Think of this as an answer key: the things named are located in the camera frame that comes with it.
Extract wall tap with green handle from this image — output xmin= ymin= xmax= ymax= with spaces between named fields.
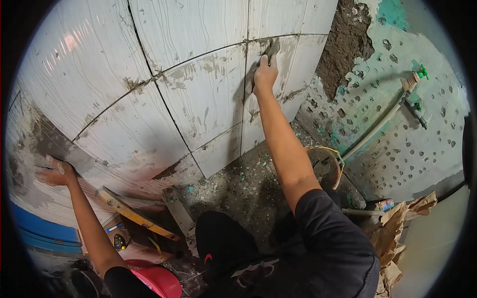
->
xmin=400 ymin=64 xmax=430 ymax=130

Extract yellow spirit level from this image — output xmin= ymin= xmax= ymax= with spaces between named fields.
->
xmin=96 ymin=186 xmax=181 ymax=242

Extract person's right hand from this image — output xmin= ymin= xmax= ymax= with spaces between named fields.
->
xmin=253 ymin=54 xmax=279 ymax=96

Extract person's body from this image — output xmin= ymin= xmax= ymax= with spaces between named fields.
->
xmin=104 ymin=175 xmax=381 ymax=298

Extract red plastic bucket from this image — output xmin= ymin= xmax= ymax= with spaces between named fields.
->
xmin=124 ymin=259 xmax=183 ymax=298

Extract black bucket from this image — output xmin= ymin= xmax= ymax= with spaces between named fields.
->
xmin=69 ymin=260 xmax=102 ymax=298

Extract grey wooden stick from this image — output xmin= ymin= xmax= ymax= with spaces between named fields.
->
xmin=342 ymin=208 xmax=385 ymax=217

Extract colourful small can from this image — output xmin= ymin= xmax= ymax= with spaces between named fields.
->
xmin=374 ymin=198 xmax=395 ymax=212

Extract person's left fingers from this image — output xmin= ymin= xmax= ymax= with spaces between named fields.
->
xmin=34 ymin=167 xmax=53 ymax=185

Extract person's legs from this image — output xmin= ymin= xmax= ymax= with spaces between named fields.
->
xmin=195 ymin=210 xmax=310 ymax=298

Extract person's right fingers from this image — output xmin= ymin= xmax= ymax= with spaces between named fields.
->
xmin=260 ymin=54 xmax=278 ymax=70

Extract mortar bucket with yellow handle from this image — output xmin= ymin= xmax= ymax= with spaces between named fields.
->
xmin=305 ymin=145 xmax=346 ymax=191

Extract grey grout scraper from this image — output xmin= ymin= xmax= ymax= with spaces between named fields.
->
xmin=265 ymin=38 xmax=281 ymax=60

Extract blue barrel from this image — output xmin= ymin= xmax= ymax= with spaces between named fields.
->
xmin=10 ymin=201 xmax=83 ymax=256

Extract person's left hand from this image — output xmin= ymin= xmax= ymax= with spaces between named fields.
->
xmin=34 ymin=155 xmax=78 ymax=187

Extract grey hose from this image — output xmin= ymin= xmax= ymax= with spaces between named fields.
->
xmin=341 ymin=93 xmax=407 ymax=161

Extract brown paper sack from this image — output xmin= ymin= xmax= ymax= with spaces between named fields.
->
xmin=370 ymin=191 xmax=439 ymax=298

